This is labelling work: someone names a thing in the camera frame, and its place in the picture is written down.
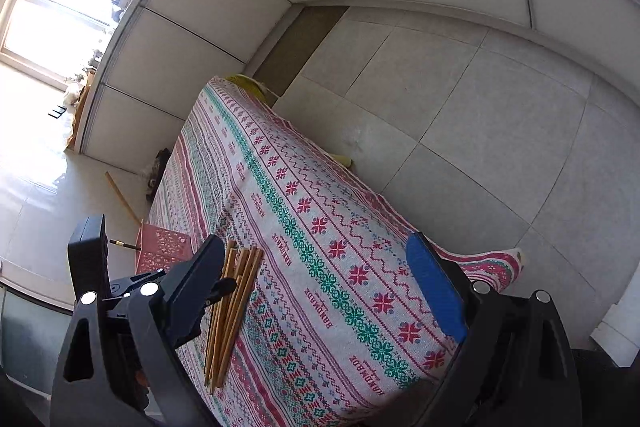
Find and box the patterned woven tablecloth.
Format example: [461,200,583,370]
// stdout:
[149,77,523,427]

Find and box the brown floor mat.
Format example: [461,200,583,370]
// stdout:
[249,4,351,98]

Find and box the brown cardboard box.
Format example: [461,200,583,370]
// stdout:
[65,72,97,152]

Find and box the wooden chopstick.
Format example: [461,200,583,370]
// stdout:
[225,249,264,367]
[212,249,249,392]
[220,247,259,377]
[216,248,254,384]
[204,239,236,388]
[207,249,240,395]

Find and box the wooden stick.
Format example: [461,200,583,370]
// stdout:
[104,171,142,228]

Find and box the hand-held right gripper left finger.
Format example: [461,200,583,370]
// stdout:
[50,234,227,427]

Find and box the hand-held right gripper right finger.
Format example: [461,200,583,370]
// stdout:
[406,232,583,427]

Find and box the pink perforated chopstick holder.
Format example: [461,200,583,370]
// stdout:
[135,219,195,275]

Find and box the bright window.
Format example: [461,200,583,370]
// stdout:
[0,0,151,82]

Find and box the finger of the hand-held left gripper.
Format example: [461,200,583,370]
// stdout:
[206,277,237,309]

